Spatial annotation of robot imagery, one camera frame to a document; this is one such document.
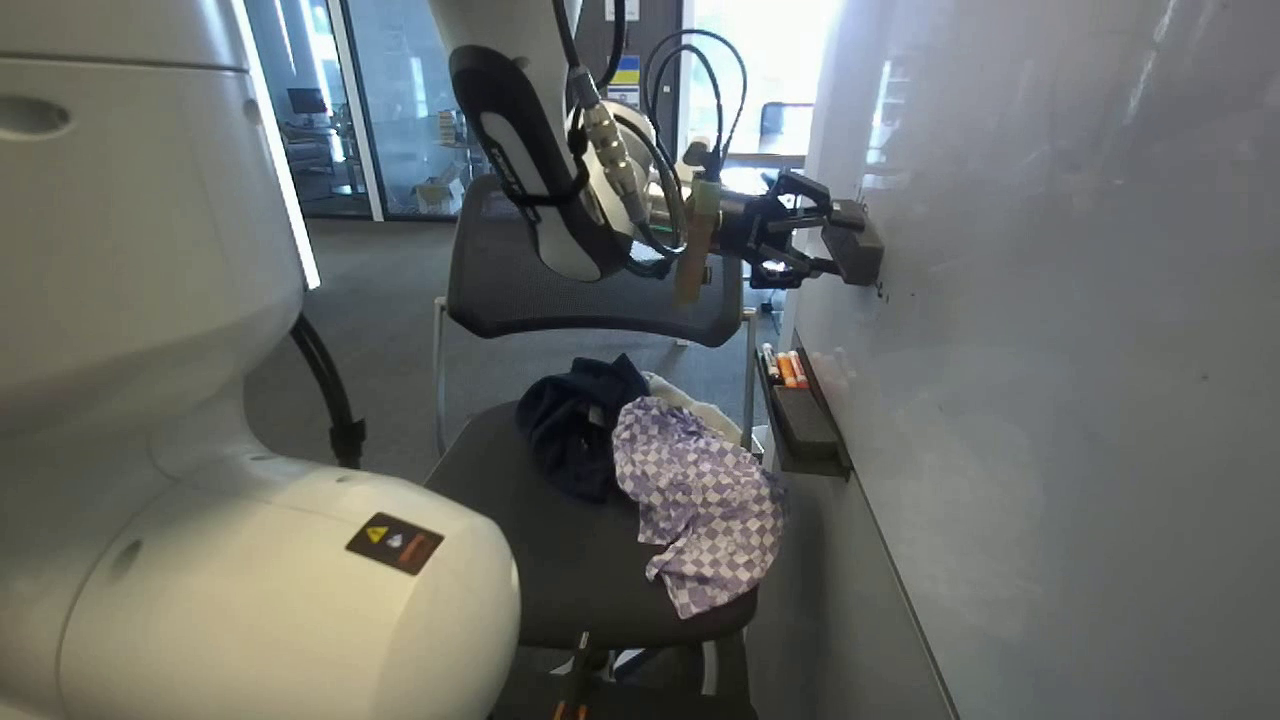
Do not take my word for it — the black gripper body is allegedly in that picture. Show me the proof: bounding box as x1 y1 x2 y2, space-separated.
711 179 809 291

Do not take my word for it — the orange marker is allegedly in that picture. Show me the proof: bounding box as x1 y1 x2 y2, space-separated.
777 343 813 396

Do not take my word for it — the door with blue yellow sticker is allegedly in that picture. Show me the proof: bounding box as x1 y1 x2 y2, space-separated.
557 0 687 183

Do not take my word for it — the dark navy cloth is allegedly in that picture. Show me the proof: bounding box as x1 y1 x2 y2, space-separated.
510 348 656 508

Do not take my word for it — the purple checkered cloth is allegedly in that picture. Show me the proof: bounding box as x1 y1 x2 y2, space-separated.
607 391 786 625

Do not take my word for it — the black mesh office chair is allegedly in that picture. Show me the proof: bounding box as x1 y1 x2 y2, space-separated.
424 167 793 720

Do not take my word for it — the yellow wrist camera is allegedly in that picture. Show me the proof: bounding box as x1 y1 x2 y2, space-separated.
667 178 724 314

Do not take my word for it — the white wall whiteboard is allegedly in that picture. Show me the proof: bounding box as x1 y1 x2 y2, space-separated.
777 0 1280 720

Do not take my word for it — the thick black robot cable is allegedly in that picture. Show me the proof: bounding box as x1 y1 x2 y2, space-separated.
286 309 372 472

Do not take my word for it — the white slanted post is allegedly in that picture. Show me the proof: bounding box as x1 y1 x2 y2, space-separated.
216 0 328 295

